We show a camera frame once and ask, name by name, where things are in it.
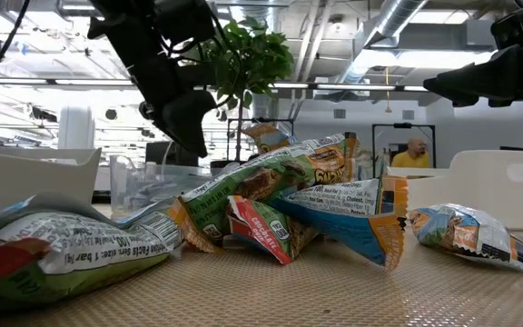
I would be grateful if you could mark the green orange granola bar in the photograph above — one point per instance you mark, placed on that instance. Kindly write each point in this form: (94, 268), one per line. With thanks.
(261, 177)

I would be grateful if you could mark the grey wall vent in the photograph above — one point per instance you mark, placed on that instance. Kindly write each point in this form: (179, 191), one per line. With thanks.
(407, 115)
(339, 114)

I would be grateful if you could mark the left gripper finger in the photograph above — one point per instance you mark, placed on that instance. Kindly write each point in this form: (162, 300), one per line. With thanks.
(189, 120)

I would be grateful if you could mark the yellow granola bar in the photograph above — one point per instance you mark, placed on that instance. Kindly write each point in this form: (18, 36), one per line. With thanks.
(266, 136)

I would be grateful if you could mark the person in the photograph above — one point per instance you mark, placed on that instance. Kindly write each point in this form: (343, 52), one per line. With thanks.
(410, 159)

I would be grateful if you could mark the white plastic bin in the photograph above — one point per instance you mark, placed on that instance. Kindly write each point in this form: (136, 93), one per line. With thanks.
(484, 191)
(25, 181)

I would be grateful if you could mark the red green chocolate chip bar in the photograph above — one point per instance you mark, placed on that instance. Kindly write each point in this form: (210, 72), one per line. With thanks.
(261, 227)

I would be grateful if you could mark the orange crimped granola bar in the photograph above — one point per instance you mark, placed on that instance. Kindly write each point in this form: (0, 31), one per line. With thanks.
(198, 236)

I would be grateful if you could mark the flat black object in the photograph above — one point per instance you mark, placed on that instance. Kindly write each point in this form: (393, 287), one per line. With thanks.
(513, 148)

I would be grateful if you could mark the green leafy potted tree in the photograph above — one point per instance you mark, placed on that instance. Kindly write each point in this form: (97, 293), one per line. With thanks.
(261, 59)

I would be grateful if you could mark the clear plastic bin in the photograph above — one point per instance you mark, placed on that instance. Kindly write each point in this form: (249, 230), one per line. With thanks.
(152, 186)

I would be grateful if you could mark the silver blue orange granola bar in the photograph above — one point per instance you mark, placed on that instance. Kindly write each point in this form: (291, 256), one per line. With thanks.
(470, 236)

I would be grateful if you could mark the large red green granola bar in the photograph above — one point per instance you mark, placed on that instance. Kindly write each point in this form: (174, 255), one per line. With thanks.
(71, 250)

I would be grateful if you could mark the white round pillar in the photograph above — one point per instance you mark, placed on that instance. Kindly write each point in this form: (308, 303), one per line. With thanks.
(76, 129)

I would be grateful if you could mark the yellow hanging pendant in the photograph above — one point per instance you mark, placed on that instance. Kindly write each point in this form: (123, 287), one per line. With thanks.
(387, 106)

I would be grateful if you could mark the silver ventilation duct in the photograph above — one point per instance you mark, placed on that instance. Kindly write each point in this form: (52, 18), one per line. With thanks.
(393, 18)

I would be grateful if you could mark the black monitor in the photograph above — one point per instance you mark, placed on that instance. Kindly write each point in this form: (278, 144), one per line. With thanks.
(166, 156)

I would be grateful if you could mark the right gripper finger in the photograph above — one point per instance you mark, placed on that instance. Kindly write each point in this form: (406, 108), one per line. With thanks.
(484, 79)

